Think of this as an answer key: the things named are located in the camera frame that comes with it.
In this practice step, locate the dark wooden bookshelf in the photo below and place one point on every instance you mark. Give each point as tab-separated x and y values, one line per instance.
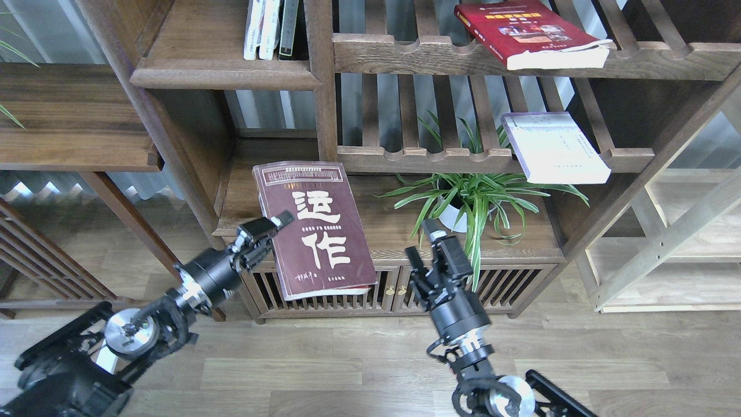
402	87

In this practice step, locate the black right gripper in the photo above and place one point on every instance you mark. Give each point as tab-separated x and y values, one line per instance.
456	313

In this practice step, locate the green plant leaves left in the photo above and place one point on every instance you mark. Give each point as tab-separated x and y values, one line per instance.
12	69

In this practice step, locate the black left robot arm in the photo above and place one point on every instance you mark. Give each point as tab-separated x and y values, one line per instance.
88	367

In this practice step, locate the white metal stand leg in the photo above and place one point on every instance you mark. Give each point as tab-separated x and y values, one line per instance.
107	359

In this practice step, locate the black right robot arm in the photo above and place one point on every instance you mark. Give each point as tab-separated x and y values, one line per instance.
481	392

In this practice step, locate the white standing book middle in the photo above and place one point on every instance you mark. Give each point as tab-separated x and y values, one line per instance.
270	28

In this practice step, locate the dark slatted wooden rack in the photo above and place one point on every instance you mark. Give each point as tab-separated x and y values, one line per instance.
36	257

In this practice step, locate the white plant pot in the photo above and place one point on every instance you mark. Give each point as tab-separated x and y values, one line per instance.
457	212

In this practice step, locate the white standing book left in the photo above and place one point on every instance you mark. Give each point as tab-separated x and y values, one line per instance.
253	31

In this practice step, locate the dark wooden side table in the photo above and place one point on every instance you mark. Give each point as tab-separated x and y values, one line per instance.
126	194

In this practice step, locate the white standing book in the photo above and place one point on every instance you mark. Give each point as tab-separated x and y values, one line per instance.
253	31
270	28

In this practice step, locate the dark maroon Chinese book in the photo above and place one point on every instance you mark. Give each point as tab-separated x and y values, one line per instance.
324	250

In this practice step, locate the dark green standing book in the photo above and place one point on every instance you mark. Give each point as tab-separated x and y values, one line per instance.
289	17

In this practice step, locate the green spider plant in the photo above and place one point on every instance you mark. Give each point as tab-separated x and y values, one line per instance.
497	199

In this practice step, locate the red paperback book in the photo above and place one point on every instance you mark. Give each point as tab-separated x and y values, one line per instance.
528	35

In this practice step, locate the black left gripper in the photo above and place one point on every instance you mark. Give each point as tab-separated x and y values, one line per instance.
213	275

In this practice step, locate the pale lavender white book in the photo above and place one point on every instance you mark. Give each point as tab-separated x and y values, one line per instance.
552	149

